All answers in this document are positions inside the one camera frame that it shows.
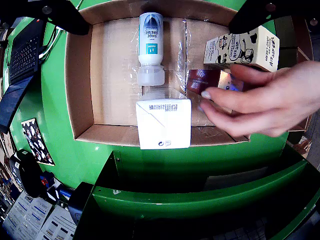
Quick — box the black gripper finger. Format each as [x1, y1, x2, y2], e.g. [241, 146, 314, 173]
[0, 0, 90, 36]
[228, 0, 320, 35]

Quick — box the dark red holographic box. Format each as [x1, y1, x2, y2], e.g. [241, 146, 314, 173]
[186, 69, 245, 115]

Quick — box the white carton box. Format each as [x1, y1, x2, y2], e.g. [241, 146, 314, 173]
[135, 86, 193, 150]

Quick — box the shallow open cardboard box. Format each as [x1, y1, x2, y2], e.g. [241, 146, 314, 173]
[273, 14, 315, 63]
[286, 46, 316, 133]

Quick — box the cow print hand cream box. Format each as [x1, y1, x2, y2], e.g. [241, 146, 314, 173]
[202, 25, 280, 73]

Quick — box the large shallow cardboard tray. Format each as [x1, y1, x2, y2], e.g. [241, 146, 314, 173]
[64, 0, 263, 148]

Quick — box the small brown floor box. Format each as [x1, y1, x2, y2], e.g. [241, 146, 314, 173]
[289, 136, 313, 155]

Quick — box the bare human hand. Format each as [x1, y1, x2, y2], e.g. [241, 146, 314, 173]
[199, 60, 320, 138]

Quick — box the black laptop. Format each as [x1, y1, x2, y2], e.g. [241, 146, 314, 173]
[7, 17, 46, 86]

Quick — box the white shoe fresh bottle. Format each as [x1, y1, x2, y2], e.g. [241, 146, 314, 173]
[136, 12, 166, 87]

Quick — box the dark blue flat panel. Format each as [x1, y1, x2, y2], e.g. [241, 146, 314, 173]
[0, 74, 35, 135]

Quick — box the black white patterned card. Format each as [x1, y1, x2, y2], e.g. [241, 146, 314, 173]
[21, 118, 56, 166]

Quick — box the black rounded device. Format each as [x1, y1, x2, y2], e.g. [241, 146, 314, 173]
[9, 149, 44, 198]

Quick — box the small blue red object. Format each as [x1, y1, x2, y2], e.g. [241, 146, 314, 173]
[39, 171, 55, 187]

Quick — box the white printed paper sheet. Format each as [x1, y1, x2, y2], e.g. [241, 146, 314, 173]
[2, 193, 55, 240]
[37, 204, 77, 240]

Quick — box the green metal shelf unit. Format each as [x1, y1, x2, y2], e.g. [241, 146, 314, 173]
[72, 149, 320, 240]

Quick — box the light grey cable loop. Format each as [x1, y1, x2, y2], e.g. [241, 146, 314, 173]
[37, 24, 64, 61]

